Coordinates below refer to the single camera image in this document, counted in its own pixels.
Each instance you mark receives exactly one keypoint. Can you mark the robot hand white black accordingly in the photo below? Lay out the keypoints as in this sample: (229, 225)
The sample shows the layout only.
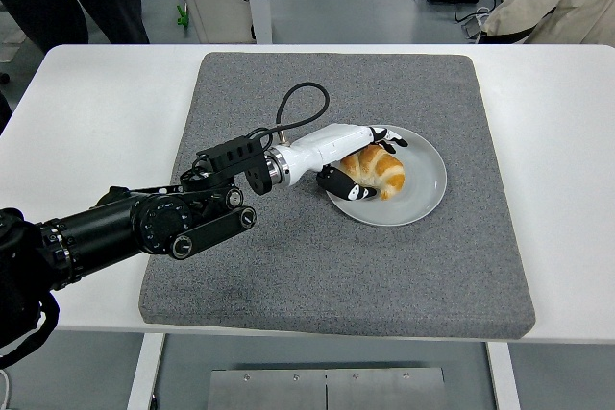
(327, 146)

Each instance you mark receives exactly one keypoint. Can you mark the croissant bread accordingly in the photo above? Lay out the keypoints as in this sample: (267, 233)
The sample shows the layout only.
(379, 170)

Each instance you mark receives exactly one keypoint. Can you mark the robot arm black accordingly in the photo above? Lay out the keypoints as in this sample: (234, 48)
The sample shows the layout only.
(96, 232)

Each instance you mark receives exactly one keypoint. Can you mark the grey round plate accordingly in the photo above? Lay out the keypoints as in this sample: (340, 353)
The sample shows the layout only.
(418, 194)

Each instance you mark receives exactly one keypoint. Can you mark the grey metal plate with screws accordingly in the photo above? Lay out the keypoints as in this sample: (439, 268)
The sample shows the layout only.
(288, 391)

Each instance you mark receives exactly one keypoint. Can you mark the grey felt mat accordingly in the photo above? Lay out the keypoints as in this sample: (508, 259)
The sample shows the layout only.
(288, 275)

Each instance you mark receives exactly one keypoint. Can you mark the grey power adapter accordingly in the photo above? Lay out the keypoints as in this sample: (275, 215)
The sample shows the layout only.
(473, 30)

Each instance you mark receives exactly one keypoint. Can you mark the small green object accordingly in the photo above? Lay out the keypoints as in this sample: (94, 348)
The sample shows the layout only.
(182, 20)

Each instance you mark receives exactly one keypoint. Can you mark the white table leg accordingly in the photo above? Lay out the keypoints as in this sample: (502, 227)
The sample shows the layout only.
(504, 381)
(144, 371)

